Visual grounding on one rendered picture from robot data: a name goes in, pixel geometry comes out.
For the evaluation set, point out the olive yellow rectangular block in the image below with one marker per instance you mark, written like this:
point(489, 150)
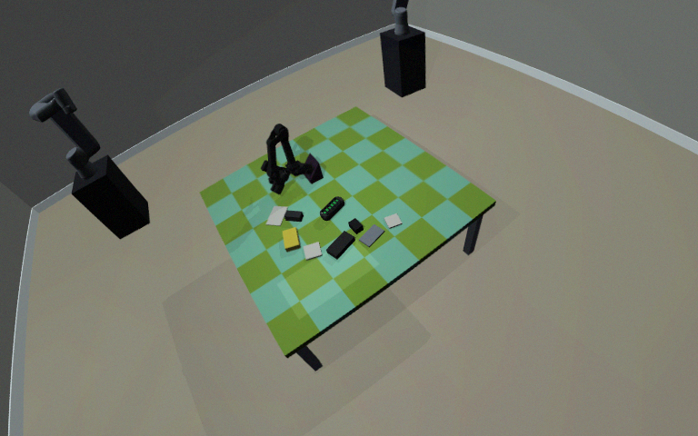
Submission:
point(291, 240)

